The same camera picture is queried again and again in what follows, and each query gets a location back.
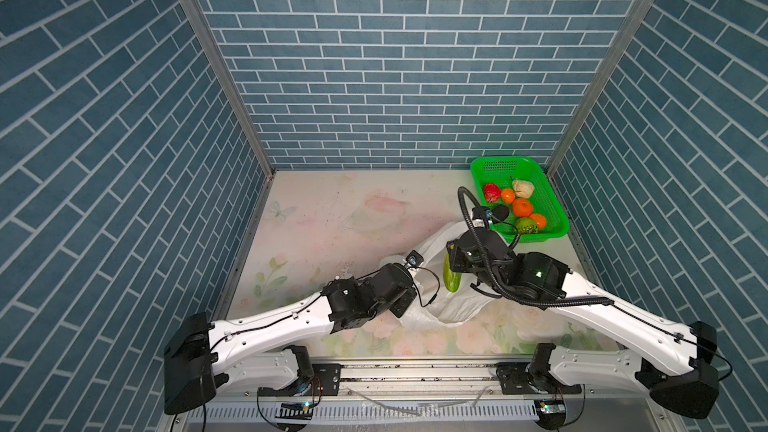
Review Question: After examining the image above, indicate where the green toy vegetable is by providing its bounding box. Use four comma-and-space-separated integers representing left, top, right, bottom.
442, 254, 462, 293

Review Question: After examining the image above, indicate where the dark avocado toy fruit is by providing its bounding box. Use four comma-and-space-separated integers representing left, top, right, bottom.
489, 204, 510, 224

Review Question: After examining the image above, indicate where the white plastic bag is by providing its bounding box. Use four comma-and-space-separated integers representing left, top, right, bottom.
398, 222, 492, 332

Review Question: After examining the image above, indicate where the orange toy fruit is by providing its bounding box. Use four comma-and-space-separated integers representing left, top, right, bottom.
530, 213, 548, 229
510, 198, 534, 218
500, 188, 517, 204

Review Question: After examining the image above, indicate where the red toy fruit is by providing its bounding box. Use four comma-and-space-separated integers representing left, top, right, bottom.
482, 183, 502, 204

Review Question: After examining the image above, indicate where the green plastic basket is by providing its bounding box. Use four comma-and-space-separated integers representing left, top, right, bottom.
470, 156, 570, 243

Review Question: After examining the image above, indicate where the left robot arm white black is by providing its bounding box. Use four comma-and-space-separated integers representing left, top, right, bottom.
163, 264, 419, 415

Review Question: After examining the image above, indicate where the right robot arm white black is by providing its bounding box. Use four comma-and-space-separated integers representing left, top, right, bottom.
446, 228, 720, 419

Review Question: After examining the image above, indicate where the green toy fruit in basket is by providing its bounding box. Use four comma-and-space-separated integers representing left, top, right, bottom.
514, 217, 540, 235

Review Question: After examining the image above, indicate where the orange toy fruit in basket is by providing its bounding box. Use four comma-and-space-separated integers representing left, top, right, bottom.
530, 213, 548, 229

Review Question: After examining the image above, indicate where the left controller board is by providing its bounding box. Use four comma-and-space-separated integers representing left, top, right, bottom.
273, 403, 314, 432

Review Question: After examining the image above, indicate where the controller board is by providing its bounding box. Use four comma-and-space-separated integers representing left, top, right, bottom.
533, 400, 567, 431
273, 403, 314, 432

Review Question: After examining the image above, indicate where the right controller board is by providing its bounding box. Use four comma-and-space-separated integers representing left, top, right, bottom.
533, 400, 567, 431

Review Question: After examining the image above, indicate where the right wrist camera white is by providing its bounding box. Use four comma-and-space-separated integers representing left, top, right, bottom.
472, 206, 491, 228

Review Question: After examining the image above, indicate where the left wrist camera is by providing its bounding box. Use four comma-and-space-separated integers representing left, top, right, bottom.
404, 250, 424, 269

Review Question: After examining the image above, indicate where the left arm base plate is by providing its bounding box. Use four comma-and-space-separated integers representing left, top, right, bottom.
258, 363, 342, 397

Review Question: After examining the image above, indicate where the white vented cable duct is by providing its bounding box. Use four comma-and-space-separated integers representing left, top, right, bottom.
188, 400, 537, 425

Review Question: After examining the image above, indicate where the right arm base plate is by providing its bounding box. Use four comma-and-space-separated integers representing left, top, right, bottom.
495, 362, 582, 396

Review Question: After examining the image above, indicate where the aluminium mounting rail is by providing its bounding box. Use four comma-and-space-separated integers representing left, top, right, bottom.
216, 344, 664, 397

